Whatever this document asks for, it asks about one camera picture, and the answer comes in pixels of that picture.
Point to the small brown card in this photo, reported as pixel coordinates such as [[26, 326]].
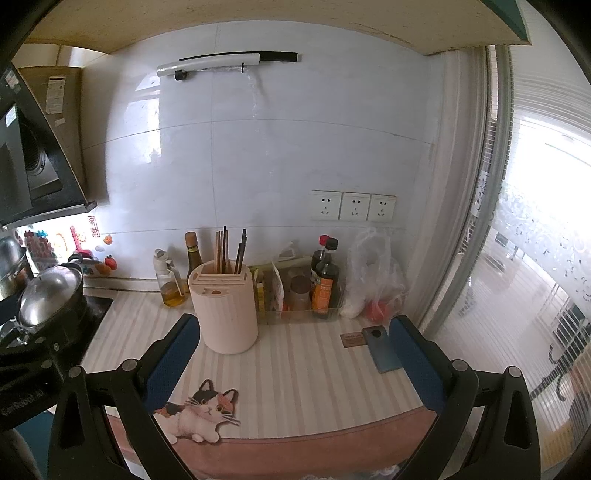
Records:
[[352, 340]]

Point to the person's left forearm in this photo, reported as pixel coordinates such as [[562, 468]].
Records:
[[21, 457]]

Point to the pink cartoon wall sticker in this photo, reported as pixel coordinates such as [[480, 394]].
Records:
[[78, 237]]

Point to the clear organizer tray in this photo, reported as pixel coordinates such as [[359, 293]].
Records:
[[295, 316]]

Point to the orange fruit wall sticker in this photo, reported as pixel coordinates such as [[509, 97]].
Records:
[[110, 262]]

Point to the yellow seasoning box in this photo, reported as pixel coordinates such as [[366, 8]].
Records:
[[260, 293]]

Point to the blue smartphone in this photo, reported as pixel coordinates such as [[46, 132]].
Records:
[[378, 350]]

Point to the red cap dark bottle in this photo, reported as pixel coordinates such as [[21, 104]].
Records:
[[317, 263]]

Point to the white wall socket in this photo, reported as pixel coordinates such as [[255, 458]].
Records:
[[326, 206], [382, 208], [355, 206]]

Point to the white seasoning packet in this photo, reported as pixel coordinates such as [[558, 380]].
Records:
[[277, 290]]

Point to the cream utensil holder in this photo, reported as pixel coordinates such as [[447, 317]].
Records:
[[226, 318]]

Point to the red tomato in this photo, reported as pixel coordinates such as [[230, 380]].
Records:
[[377, 311]]

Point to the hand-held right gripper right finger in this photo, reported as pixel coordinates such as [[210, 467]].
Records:
[[415, 360]]

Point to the colourful wall sticker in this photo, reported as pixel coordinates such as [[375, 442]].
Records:
[[34, 244]]

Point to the dark soy sauce bottle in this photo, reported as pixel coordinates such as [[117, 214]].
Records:
[[194, 258]]

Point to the wok with steel lid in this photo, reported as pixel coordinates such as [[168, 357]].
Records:
[[46, 295]]

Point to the clear cooking oil bottle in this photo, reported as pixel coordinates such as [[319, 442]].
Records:
[[171, 295]]

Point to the brown spice jar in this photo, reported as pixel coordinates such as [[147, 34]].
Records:
[[300, 295]]

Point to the beige wall cabinet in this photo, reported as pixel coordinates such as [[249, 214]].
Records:
[[60, 115]]

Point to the black gas stove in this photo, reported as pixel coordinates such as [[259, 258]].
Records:
[[98, 314]]

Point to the wooden overhead cabinet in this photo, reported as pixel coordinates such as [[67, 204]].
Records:
[[277, 21]]

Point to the glass sliding door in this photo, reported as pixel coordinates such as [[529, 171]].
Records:
[[508, 230]]

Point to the dark wooden chopstick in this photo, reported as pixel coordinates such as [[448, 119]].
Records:
[[244, 247], [225, 249], [237, 258], [240, 254]]

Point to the blue kitchen cabinet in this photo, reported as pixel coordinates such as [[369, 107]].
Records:
[[45, 438]]

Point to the red square seal sticker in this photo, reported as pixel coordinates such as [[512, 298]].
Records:
[[93, 225]]

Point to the steel steamer pot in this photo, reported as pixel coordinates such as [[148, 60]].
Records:
[[11, 267]]

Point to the striped cat print table mat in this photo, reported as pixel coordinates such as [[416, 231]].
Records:
[[295, 369]]

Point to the folded top seasoning packet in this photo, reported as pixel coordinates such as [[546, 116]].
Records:
[[286, 254]]

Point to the black range hood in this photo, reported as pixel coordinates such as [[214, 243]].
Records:
[[27, 161]]

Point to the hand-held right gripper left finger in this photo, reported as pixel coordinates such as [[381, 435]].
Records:
[[173, 360]]

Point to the clear plastic bag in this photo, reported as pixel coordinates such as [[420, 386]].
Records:
[[369, 272]]

